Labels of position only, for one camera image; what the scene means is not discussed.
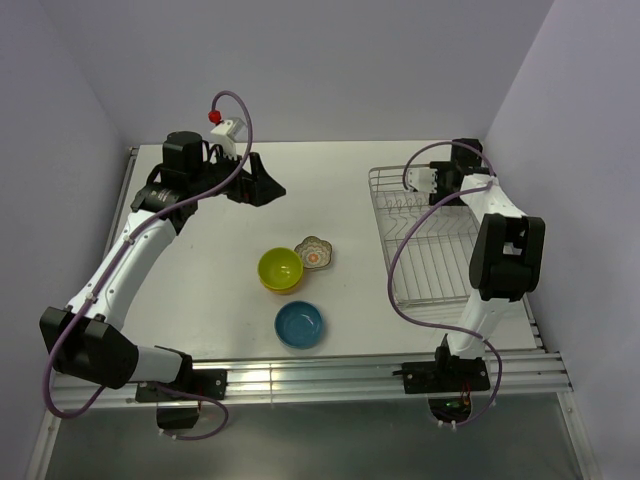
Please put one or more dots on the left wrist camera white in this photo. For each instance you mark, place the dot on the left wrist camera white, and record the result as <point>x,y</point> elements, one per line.
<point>225,135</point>

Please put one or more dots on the yellow orange bowl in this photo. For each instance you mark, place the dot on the yellow orange bowl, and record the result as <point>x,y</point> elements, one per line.
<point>283,291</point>

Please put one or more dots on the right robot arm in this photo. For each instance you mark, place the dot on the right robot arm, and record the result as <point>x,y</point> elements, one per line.
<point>506,260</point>

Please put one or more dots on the patterned flower-shaped bowl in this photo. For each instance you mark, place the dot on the patterned flower-shaped bowl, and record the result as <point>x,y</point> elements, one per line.
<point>315,253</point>

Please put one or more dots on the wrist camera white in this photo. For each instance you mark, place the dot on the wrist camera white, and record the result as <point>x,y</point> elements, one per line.
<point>421,179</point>
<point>225,135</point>

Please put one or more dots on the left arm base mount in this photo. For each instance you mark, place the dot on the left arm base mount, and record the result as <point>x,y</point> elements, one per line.
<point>179,404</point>

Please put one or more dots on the steel wire dish rack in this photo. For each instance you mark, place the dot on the steel wire dish rack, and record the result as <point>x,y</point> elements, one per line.
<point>433,266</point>

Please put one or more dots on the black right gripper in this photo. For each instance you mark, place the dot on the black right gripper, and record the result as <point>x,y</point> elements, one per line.
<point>443,168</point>

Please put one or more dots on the aluminium table edge rail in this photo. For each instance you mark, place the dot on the aluminium table edge rail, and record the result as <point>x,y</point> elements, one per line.
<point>362,378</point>

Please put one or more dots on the blue ceramic bowl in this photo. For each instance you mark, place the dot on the blue ceramic bowl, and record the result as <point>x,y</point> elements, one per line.
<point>299,325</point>

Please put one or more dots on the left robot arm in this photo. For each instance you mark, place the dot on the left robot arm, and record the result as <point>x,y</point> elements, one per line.
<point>84,339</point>

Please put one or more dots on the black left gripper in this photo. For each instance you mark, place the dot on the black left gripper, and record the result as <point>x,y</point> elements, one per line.
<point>258,190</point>

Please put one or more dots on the lime green bowl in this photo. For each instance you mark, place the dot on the lime green bowl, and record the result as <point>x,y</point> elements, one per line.
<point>280,267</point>

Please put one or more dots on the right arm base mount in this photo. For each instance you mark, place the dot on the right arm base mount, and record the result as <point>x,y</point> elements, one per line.
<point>446,374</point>

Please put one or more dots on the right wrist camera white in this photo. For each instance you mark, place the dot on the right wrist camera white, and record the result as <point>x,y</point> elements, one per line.
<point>421,179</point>

